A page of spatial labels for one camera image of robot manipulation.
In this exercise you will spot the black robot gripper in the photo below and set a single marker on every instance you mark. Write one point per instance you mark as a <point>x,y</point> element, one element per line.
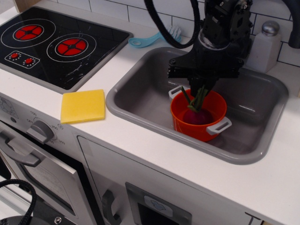
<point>210,64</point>

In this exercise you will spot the purple toy beet green leaves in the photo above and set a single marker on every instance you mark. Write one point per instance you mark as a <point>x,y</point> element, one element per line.
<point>195,115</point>

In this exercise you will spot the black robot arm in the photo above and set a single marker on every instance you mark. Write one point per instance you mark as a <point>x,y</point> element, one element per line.
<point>220,47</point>

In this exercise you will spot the grey toy sink basin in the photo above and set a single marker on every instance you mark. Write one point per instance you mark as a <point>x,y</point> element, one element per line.
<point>255,102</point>

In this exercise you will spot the white soap dispenser silver cap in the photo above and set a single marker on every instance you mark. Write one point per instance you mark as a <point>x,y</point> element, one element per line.
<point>265,48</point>

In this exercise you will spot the light blue dish brush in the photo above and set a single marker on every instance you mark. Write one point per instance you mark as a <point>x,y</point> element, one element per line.
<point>144,42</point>

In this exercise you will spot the yellow sponge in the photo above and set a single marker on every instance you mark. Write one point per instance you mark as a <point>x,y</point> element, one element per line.
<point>82,106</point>

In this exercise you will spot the grey dishwasher panel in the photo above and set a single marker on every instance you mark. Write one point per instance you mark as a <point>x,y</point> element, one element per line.
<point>148,209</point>

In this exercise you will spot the black toy stove top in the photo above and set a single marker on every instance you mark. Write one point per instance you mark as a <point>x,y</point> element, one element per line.
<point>57,51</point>

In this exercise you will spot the grey oven knob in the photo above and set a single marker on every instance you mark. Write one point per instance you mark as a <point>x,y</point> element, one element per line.
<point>40,132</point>

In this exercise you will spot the silver oven door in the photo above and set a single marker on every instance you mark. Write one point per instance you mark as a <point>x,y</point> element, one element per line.
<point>54,181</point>

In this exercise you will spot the orange toy pot grey handles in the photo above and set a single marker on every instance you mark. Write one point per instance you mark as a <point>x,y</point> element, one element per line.
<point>213,102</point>

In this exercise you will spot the grey cabinet door handle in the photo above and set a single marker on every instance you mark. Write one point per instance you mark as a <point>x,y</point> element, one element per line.
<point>107,201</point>

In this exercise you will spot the grey oven door handle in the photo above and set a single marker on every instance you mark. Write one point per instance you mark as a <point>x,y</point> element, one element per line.
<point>20,151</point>

